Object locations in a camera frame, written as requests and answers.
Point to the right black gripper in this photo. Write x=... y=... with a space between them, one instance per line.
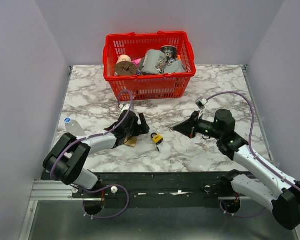
x=189 y=127

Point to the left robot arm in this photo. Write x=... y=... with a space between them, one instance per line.
x=65 y=162

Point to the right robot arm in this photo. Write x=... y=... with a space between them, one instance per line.
x=273 y=189

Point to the clear plastic water bottle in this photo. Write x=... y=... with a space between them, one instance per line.
x=73 y=127

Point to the yellow black padlock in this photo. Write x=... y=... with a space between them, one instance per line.
x=157 y=140

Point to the beige round ball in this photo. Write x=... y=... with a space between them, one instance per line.
x=123 y=58

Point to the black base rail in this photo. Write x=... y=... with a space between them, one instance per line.
x=157 y=190

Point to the red plastic shopping basket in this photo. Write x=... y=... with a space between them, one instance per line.
x=147 y=87

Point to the dark printed cup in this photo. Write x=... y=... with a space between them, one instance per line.
x=171 y=53

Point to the pink item in basket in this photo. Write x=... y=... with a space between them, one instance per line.
x=137 y=61

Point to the brass padlock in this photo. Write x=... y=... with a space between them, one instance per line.
x=131 y=141

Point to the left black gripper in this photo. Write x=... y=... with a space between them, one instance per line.
x=143 y=129

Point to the brown cloth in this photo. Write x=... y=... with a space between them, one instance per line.
x=125 y=68

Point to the grey printed cloth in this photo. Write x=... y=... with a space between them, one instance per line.
x=155 y=63

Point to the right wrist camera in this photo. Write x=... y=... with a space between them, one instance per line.
x=201 y=104

